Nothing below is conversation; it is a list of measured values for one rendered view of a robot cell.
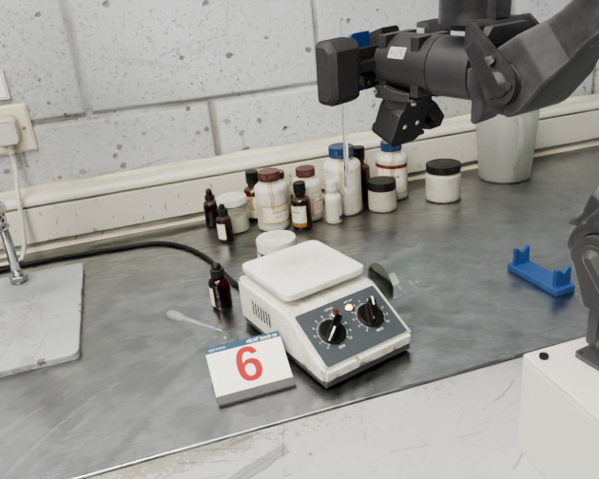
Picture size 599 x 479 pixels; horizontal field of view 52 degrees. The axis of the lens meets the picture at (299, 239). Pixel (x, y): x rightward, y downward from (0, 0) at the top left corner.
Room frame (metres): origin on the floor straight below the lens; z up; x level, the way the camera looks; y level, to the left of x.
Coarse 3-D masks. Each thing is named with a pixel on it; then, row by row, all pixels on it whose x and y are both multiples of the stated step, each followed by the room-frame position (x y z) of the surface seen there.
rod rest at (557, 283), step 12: (516, 252) 0.79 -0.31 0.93; (528, 252) 0.80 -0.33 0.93; (516, 264) 0.79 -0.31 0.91; (528, 264) 0.79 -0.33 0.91; (528, 276) 0.76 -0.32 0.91; (540, 276) 0.75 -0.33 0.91; (552, 276) 0.75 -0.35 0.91; (564, 276) 0.72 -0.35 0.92; (552, 288) 0.72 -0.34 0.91; (564, 288) 0.71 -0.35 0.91
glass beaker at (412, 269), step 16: (400, 256) 0.73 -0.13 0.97; (416, 256) 0.73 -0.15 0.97; (432, 256) 0.74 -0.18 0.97; (368, 272) 0.74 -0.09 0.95; (384, 272) 0.71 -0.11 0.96; (400, 272) 0.71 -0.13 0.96; (416, 272) 0.72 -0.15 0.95; (432, 272) 0.72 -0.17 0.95; (384, 288) 0.71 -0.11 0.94; (400, 288) 0.70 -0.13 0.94; (416, 288) 0.72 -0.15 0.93
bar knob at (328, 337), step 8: (328, 320) 0.61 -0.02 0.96; (336, 320) 0.60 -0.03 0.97; (320, 328) 0.60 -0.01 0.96; (328, 328) 0.60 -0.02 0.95; (336, 328) 0.59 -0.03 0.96; (344, 328) 0.60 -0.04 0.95; (320, 336) 0.59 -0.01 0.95; (328, 336) 0.58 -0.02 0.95; (336, 336) 0.59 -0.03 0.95; (344, 336) 0.59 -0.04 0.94
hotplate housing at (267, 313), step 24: (240, 288) 0.72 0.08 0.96; (264, 288) 0.68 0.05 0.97; (336, 288) 0.66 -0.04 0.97; (360, 288) 0.66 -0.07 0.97; (264, 312) 0.66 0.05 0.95; (288, 312) 0.62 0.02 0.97; (288, 336) 0.61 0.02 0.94; (408, 336) 0.61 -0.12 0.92; (312, 360) 0.57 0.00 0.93; (360, 360) 0.58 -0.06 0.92
